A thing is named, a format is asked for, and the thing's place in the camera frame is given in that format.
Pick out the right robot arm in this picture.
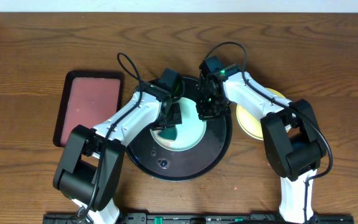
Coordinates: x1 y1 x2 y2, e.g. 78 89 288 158
196 56 333 223

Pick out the yellow plate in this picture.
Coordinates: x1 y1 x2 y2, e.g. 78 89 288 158
230 85 283 140

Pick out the light blue plate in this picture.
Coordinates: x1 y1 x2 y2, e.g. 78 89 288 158
150 98 206 152

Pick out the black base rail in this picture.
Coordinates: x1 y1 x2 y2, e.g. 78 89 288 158
42 212 356 224

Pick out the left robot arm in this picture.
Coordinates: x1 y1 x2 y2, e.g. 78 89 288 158
53 69 185 223

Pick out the rectangular black tray red liquid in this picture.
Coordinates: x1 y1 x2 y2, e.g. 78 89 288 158
53 70 124 147

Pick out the round black tray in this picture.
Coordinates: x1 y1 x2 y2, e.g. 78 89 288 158
127 77 232 182

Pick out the green yellow sponge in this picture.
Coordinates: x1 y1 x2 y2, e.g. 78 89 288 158
157 126 177 141

